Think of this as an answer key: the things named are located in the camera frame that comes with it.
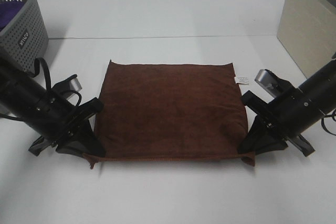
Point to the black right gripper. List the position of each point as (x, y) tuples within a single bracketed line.
[(284, 118)]

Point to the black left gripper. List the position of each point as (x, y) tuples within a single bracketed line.
[(57, 115)]

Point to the brown towel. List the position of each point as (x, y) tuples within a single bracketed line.
[(170, 113)]

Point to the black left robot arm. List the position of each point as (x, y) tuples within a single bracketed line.
[(17, 84)]

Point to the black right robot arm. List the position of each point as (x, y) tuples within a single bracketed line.
[(326, 75)]

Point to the grey perforated laundry basket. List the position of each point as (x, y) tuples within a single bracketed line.
[(25, 37)]

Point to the beige plastic basket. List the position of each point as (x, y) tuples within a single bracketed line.
[(307, 32)]

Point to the purple cloth in basket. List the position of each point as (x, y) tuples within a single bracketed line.
[(8, 11)]

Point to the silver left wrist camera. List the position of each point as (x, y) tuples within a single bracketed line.
[(74, 84)]

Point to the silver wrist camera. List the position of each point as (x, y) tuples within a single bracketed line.
[(267, 80), (74, 84)]

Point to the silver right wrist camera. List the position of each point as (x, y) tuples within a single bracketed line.
[(267, 80)]

